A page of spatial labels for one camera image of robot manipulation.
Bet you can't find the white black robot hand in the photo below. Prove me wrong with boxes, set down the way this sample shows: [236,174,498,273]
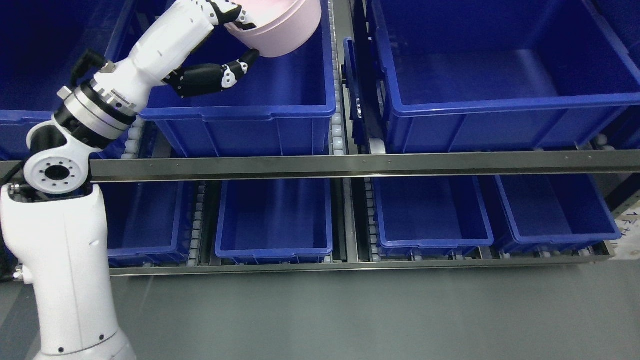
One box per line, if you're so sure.
[91,0,260,115]

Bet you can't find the pink bowl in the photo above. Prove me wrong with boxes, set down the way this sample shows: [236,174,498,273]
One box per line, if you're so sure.
[225,0,322,59]

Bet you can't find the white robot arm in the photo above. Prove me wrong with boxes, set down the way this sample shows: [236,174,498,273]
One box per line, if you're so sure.
[1,45,190,360]

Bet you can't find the blue bin upper middle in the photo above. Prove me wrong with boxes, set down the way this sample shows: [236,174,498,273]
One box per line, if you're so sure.
[141,0,337,158]

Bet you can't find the blue bin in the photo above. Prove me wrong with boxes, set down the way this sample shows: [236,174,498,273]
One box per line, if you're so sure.
[141,0,337,158]
[478,174,622,254]
[214,178,334,265]
[372,176,495,258]
[99,181,195,268]
[366,0,639,154]
[0,0,137,161]

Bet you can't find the blue bin lower middle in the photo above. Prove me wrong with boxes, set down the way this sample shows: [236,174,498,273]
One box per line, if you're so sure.
[214,178,334,265]

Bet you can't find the blue bin upper left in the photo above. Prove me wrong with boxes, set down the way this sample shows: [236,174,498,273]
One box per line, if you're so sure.
[0,0,137,161]

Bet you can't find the blue bin lower left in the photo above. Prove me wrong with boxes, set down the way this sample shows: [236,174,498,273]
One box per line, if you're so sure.
[99,181,195,268]

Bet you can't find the blue bin upper right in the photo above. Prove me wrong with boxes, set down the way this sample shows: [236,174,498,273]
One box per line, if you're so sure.
[366,0,639,154]

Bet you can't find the blue bin lower centre right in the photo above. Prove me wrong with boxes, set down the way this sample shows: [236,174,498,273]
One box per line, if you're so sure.
[372,176,495,258]

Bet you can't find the blue bin lower far right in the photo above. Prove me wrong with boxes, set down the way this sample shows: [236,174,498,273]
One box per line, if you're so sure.
[478,174,622,254]

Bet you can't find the steel shelf rail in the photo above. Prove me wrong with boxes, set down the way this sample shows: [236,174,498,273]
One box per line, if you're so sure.
[0,150,640,184]

